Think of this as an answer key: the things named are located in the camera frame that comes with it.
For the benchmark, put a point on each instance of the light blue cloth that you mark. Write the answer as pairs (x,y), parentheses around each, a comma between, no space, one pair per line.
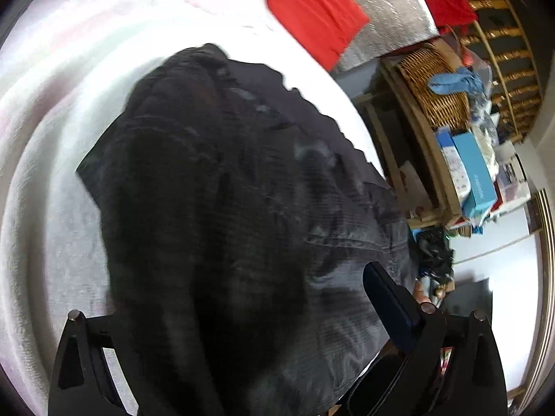
(455,80)

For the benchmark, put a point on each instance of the dark grey jacket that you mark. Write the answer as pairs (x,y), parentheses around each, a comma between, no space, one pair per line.
(217,225)

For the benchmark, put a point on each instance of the black plastic bag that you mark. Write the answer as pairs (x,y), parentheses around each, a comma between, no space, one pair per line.
(433,251)

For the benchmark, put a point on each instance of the gold trimmed frame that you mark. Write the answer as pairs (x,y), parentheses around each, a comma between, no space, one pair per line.
(540,268)

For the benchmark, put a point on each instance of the wooden slatted rail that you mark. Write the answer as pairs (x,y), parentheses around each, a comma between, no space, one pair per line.
(498,32)

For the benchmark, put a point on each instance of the white blanket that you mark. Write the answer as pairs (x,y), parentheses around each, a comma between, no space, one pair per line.
(65,95)

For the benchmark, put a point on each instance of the floral patterned box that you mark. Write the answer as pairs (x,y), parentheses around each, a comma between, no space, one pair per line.
(455,173)

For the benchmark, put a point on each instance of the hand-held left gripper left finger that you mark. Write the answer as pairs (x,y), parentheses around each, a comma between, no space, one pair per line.
(93,325)

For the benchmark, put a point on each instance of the clear plastic bag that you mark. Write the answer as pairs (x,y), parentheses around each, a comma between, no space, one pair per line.
(483,65)

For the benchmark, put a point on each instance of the red folded cloth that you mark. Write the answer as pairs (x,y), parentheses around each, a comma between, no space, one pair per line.
(316,8)

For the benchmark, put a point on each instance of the wicker basket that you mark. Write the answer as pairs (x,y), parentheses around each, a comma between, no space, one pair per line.
(433,104)

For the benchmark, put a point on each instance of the silver foil mat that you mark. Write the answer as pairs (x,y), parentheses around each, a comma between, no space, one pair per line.
(390,17)

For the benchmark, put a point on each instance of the blue cardboard box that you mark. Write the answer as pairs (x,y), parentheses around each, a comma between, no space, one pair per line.
(475,177)

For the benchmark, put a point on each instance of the wooden shelf frame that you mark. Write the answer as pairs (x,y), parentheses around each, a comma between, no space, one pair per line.
(416,138)

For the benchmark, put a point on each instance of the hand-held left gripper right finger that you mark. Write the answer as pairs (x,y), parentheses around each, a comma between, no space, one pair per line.
(390,303)

